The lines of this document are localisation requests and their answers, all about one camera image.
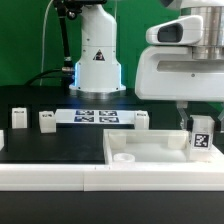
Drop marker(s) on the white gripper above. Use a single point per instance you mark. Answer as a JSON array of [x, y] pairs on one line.
[[170, 73]]

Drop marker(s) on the white square table top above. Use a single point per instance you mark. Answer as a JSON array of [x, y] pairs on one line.
[[153, 146]]

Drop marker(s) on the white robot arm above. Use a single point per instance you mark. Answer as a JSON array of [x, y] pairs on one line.
[[98, 72]]

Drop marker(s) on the white L-shaped obstacle fence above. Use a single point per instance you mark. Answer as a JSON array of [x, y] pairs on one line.
[[129, 177]]

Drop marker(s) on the white block at left edge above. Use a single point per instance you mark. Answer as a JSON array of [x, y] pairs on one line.
[[1, 139]]

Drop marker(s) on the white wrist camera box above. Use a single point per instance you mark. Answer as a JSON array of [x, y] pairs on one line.
[[186, 30]]

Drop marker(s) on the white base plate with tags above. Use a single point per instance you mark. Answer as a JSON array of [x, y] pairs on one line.
[[88, 116]]

